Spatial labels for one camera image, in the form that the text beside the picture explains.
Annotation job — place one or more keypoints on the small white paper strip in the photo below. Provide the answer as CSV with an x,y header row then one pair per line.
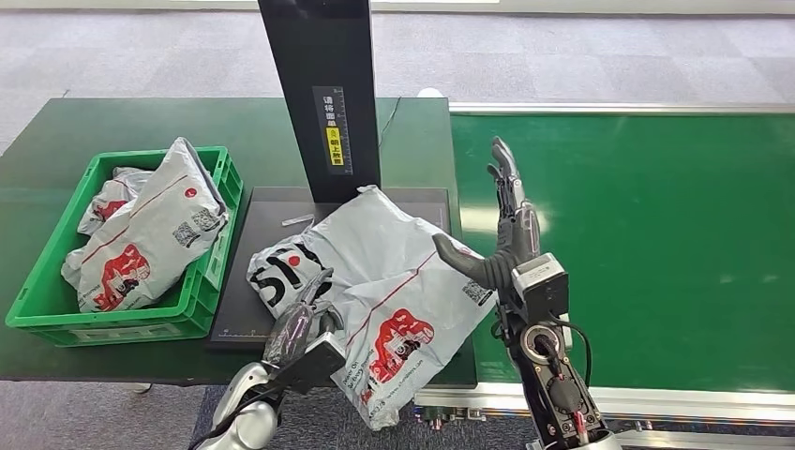
x,y
298,220

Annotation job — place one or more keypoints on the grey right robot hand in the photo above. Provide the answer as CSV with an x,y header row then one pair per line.
x,y
518,239

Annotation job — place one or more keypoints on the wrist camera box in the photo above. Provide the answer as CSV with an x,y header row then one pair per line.
x,y
540,286
313,366

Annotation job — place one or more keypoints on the grey poly mailer package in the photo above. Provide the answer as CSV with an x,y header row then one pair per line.
x,y
385,267

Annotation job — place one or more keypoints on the small crumpled grey mailer package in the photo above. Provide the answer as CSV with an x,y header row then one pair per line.
x,y
110,199

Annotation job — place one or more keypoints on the small white round object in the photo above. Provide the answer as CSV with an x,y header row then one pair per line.
x,y
430,92

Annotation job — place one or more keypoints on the green conveyor belt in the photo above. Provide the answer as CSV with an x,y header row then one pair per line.
x,y
695,236

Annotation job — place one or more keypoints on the black inbound scanner machine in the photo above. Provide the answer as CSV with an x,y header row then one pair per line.
x,y
323,62

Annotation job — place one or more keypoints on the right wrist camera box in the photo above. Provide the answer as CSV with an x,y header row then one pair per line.
x,y
540,286

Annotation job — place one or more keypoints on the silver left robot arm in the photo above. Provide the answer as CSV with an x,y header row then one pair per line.
x,y
248,410

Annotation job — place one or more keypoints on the green plastic crate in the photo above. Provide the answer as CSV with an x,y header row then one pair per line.
x,y
205,286

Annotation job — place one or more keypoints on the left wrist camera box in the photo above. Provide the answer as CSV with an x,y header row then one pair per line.
x,y
313,366

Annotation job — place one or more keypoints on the yellow and black column label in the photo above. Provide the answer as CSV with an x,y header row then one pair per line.
x,y
334,133

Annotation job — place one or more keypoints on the large grey mailer package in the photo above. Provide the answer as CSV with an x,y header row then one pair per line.
x,y
149,236

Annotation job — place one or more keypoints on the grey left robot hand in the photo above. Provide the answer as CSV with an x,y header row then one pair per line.
x,y
292,332

